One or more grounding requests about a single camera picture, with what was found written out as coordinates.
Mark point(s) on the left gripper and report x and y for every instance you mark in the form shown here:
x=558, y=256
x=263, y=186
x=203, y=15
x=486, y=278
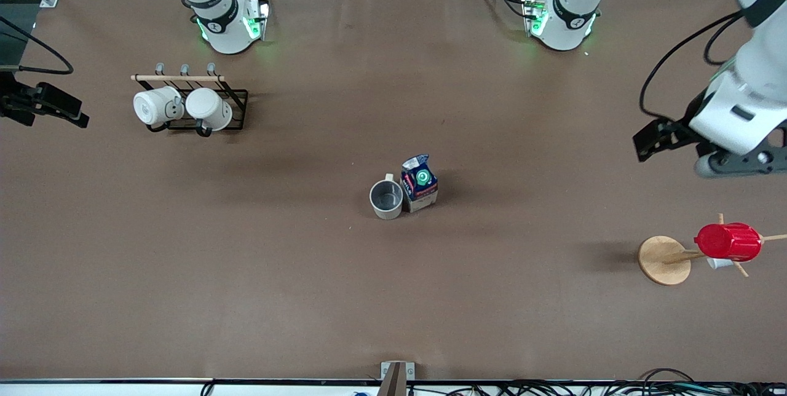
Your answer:
x=690, y=115

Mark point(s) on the blue milk carton green cap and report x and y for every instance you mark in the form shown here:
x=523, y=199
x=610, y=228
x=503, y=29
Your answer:
x=421, y=190

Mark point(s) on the grey mug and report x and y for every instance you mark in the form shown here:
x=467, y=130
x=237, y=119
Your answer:
x=386, y=196

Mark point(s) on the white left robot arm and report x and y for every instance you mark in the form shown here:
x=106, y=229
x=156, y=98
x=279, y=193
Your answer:
x=569, y=21

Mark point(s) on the red plastic cup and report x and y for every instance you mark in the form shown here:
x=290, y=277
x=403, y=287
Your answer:
x=728, y=242

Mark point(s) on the small white cup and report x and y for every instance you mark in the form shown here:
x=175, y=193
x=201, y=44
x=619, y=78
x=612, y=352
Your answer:
x=718, y=263

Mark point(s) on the white mug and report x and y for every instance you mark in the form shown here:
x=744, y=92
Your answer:
x=150, y=107
x=209, y=107

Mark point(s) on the wooden mug tree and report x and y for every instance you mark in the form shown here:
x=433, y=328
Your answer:
x=661, y=261

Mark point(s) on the metal bracket with brown post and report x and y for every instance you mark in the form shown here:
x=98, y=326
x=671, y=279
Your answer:
x=396, y=374

